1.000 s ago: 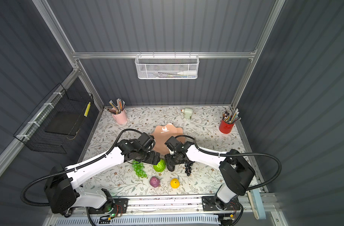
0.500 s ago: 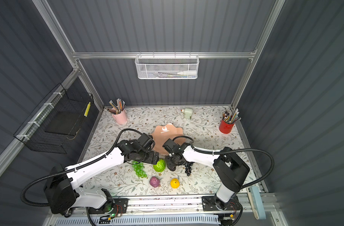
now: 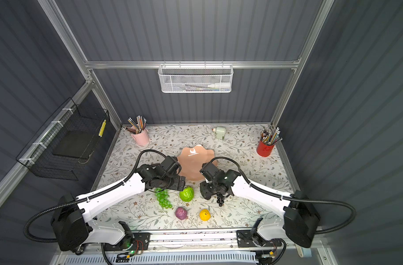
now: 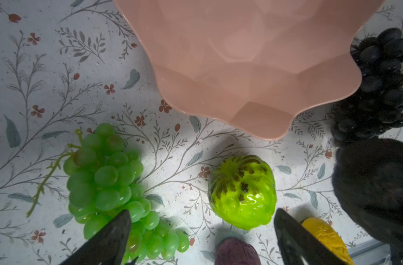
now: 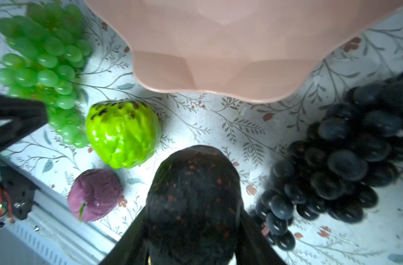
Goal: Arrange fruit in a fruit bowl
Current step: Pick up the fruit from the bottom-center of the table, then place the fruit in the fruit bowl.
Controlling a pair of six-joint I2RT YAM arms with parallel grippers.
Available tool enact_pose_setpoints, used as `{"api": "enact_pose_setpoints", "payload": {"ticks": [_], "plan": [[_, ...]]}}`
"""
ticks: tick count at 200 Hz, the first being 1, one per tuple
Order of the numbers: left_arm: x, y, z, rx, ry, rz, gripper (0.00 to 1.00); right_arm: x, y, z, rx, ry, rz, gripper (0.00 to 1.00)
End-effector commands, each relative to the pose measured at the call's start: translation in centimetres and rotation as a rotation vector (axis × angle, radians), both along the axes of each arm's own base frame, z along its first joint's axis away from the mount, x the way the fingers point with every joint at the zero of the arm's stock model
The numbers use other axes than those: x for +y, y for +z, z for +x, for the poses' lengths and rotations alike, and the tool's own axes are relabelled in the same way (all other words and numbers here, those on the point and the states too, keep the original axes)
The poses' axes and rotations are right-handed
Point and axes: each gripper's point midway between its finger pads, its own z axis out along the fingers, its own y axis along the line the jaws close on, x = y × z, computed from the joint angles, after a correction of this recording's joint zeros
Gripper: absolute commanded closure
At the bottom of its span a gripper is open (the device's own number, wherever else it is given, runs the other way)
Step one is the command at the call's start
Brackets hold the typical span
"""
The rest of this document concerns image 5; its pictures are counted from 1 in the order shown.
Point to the pink scalloped fruit bowl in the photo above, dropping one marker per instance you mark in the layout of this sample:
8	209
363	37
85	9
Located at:
256	51

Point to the green grape bunch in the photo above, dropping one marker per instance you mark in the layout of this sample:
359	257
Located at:
48	52

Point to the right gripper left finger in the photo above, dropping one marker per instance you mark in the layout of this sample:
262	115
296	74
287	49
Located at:
131	248

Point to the dark brown avocado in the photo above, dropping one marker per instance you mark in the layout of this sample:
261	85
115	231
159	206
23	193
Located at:
193	209

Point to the dark purple grape bunch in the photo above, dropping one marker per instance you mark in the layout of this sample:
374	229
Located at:
337	168

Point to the purple round fruit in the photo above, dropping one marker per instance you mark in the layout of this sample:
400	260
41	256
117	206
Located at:
94	194

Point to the bright green custard apple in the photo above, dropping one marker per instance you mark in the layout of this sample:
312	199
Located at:
124	133

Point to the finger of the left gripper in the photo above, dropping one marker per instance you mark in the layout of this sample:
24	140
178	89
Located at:
22	117

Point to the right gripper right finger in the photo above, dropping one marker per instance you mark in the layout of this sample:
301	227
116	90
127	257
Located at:
252	247

